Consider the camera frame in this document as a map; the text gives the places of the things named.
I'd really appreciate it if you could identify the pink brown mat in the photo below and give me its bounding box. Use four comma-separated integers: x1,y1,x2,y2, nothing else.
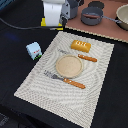
66,0,128,43

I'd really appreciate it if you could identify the yellow butter box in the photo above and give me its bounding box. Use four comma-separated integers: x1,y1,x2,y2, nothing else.
41,18,67,30

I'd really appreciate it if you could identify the black cable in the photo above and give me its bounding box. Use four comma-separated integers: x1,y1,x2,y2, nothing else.
0,17,59,32

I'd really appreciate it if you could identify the beige round plate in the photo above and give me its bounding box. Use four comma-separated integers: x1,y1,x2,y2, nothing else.
56,55,83,78

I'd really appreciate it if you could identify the knife with orange handle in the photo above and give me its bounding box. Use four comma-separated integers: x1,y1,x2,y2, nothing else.
57,48,98,63

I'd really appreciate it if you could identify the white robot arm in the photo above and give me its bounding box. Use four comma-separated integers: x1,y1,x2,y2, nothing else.
41,0,65,30

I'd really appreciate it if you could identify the black round lid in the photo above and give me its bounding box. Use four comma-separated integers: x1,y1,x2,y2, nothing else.
88,1,104,9

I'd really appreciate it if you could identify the orange toy bread loaf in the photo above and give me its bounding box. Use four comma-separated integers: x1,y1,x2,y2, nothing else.
71,40,91,53

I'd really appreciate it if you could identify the dark grey pot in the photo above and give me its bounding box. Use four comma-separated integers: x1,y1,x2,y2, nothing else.
66,0,84,19

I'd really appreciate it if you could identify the light blue toy cup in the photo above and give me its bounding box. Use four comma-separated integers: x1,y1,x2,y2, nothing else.
26,42,42,60

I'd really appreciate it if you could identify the fork with orange handle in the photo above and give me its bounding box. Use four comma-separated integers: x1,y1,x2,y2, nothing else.
44,70,85,89

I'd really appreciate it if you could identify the brown toy sausage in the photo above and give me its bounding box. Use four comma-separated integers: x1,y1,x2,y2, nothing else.
83,14,100,19

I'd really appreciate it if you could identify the woven beige placemat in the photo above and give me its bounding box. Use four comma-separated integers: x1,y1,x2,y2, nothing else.
14,31,114,128

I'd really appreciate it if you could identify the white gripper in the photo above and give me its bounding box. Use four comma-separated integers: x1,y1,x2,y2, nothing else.
43,1,65,26

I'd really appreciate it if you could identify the beige pan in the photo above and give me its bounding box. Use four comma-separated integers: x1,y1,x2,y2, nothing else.
116,4,128,30

